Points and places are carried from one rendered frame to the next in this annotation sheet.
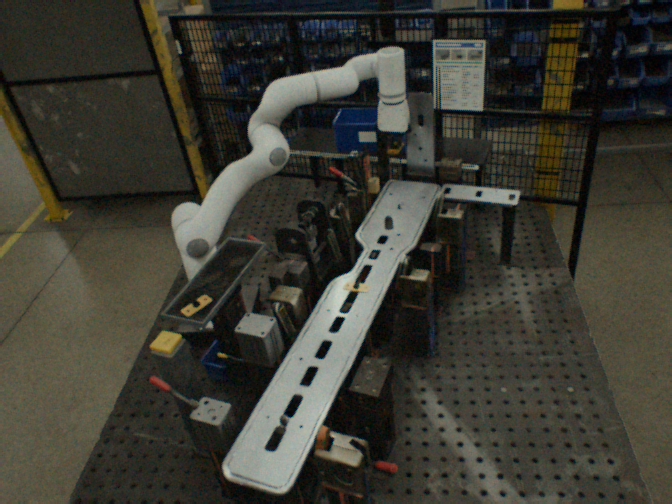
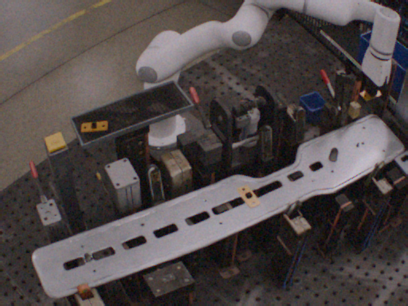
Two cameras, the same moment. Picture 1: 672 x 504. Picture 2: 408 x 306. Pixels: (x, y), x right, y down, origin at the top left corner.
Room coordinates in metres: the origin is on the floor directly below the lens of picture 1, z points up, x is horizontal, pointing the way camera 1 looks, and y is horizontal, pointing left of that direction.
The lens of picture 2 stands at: (0.46, -0.50, 2.29)
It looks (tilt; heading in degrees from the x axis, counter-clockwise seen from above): 47 degrees down; 33
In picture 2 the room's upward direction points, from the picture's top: 2 degrees clockwise
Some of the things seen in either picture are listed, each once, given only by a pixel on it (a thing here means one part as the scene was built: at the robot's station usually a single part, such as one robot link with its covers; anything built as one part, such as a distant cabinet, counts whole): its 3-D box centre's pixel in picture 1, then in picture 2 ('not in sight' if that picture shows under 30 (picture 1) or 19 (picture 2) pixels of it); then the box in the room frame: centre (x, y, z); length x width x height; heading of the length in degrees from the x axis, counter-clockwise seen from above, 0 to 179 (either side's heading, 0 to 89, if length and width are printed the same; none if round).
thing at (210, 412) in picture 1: (226, 453); (60, 244); (0.94, 0.37, 0.88); 0.11 x 0.10 x 0.36; 63
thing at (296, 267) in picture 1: (301, 309); (205, 179); (1.45, 0.14, 0.89); 0.13 x 0.11 x 0.38; 63
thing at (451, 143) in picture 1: (383, 147); (395, 81); (2.29, -0.27, 1.01); 0.90 x 0.22 x 0.03; 63
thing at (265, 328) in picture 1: (269, 373); (127, 214); (1.17, 0.25, 0.90); 0.13 x 0.10 x 0.41; 63
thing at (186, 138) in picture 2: (288, 318); (186, 180); (1.40, 0.19, 0.90); 0.05 x 0.05 x 0.40; 63
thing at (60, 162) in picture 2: (190, 399); (66, 190); (1.11, 0.47, 0.92); 0.08 x 0.08 x 0.44; 63
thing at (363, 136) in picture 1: (372, 129); (392, 61); (2.31, -0.23, 1.09); 0.30 x 0.17 x 0.13; 72
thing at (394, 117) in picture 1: (393, 112); (378, 64); (1.80, -0.26, 1.38); 0.10 x 0.07 x 0.11; 63
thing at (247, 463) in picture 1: (356, 292); (244, 202); (1.37, -0.05, 1.00); 1.38 x 0.22 x 0.02; 153
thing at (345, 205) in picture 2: (432, 279); (335, 228); (1.56, -0.32, 0.84); 0.11 x 0.08 x 0.29; 63
